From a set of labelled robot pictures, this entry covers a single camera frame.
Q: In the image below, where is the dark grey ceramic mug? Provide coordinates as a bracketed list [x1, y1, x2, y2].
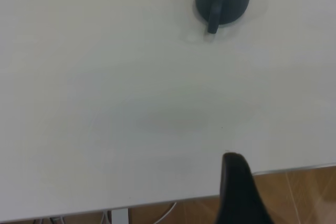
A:
[195, 0, 252, 35]

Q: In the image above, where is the grey metal table leg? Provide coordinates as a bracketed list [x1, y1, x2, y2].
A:
[111, 208, 129, 224]

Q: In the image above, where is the white cable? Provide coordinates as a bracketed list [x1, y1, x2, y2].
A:
[101, 209, 112, 224]
[145, 201, 177, 224]

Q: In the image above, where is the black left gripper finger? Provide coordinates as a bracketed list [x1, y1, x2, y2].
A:
[214, 152, 276, 224]

